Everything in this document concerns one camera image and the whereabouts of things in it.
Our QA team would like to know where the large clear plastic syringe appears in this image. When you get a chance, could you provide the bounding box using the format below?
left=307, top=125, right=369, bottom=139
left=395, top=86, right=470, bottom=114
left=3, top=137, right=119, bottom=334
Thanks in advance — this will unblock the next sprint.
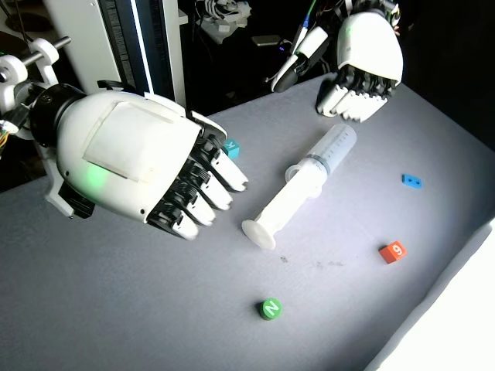
left=241, top=123, right=357, bottom=251

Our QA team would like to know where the teal block with letter K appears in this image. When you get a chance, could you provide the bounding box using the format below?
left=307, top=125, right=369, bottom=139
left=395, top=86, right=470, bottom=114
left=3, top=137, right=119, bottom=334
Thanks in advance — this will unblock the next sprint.
left=222, top=138, right=241, bottom=159

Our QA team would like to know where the white black robot column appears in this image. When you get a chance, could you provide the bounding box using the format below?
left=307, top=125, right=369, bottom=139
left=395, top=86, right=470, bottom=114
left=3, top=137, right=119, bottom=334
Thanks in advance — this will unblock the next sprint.
left=42, top=0, right=186, bottom=109

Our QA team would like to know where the grey table cloth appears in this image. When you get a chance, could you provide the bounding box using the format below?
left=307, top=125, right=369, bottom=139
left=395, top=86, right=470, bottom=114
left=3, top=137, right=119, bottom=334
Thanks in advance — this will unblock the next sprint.
left=0, top=73, right=495, bottom=371

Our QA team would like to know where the grey flat device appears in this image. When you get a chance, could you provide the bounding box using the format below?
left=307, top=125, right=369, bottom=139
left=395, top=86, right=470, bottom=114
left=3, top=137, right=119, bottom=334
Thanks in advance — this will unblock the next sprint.
left=251, top=34, right=282, bottom=48

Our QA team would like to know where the green cylinder with letter N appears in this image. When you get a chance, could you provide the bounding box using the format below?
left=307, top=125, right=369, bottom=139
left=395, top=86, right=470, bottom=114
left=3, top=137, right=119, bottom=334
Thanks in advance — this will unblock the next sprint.
left=258, top=297, right=283, bottom=321

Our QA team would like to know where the red block with number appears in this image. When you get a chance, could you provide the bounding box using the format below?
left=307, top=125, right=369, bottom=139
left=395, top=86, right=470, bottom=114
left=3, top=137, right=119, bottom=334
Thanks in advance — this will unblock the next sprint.
left=377, top=240, right=408, bottom=266

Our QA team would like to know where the blue block with holes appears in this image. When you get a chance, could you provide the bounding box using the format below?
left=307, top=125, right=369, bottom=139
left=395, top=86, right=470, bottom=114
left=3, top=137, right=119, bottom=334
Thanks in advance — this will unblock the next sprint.
left=401, top=173, right=425, bottom=190

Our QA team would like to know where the white cable bundle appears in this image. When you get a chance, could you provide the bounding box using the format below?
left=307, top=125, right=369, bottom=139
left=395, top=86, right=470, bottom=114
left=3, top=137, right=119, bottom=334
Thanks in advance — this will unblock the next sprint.
left=195, top=0, right=252, bottom=42

